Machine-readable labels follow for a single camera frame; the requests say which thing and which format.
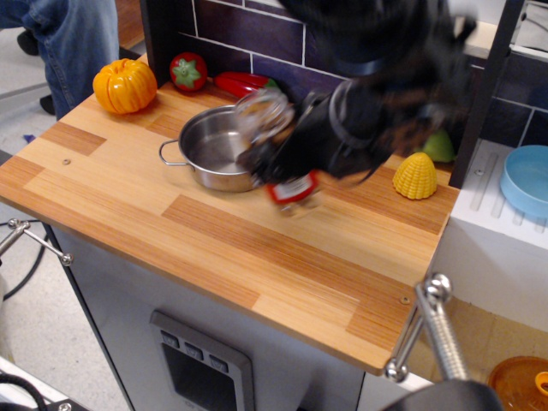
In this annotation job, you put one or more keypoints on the yellow toy corn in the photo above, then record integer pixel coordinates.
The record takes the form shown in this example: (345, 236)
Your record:
(416, 177)

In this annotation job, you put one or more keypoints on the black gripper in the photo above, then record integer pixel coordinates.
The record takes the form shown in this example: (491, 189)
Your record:
(338, 133)

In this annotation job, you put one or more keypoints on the stainless steel pot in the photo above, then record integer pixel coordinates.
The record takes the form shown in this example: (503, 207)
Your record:
(210, 143)

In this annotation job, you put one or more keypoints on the person leg in jeans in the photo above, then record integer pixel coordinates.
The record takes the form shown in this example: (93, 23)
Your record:
(76, 39)

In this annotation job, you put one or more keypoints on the white dish rack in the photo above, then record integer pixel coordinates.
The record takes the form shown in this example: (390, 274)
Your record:
(481, 201)

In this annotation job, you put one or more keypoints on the light blue plastic bowl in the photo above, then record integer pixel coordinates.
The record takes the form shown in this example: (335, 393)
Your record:
(524, 180)

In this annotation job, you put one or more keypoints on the black vertical post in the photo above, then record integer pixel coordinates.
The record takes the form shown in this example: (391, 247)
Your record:
(501, 38)

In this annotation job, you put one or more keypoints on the clear almond jar red label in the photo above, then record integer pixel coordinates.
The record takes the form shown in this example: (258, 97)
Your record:
(265, 119)

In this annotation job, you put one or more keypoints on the orange toy pumpkin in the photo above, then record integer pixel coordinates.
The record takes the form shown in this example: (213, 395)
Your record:
(125, 86)

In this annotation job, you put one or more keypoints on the red toy tomato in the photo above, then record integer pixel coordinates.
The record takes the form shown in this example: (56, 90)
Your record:
(188, 71)

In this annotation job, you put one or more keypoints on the left metal towel rail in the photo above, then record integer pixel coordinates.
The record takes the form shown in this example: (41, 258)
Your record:
(20, 228)

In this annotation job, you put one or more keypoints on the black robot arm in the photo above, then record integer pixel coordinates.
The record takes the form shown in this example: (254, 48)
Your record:
(404, 75)

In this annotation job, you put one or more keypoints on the green toy pear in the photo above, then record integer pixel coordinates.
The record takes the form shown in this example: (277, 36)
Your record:
(439, 148)

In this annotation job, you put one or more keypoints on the right metal towel rail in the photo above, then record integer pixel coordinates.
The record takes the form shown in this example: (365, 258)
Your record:
(430, 316)

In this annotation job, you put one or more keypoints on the metal towel rail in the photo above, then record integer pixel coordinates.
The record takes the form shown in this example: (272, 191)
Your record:
(430, 316)
(20, 228)

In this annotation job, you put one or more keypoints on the grey toy oven panel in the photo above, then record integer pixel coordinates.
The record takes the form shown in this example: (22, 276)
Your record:
(204, 373)

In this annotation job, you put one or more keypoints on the red toy chili pepper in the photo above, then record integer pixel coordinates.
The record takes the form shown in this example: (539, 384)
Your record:
(241, 84)

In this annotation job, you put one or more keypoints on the orange plastic lid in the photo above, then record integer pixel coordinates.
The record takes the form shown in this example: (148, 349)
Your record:
(521, 383)

